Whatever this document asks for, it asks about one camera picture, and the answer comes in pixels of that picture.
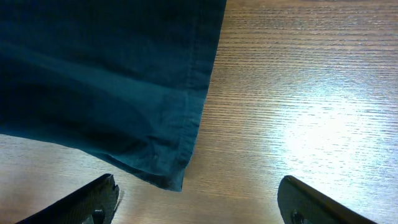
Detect navy blue shorts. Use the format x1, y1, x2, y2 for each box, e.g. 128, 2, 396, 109
1, 0, 226, 192

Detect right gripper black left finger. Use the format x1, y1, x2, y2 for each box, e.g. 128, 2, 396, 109
16, 174, 119, 224

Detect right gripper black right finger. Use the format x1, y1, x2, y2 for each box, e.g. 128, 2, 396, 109
277, 175, 376, 224

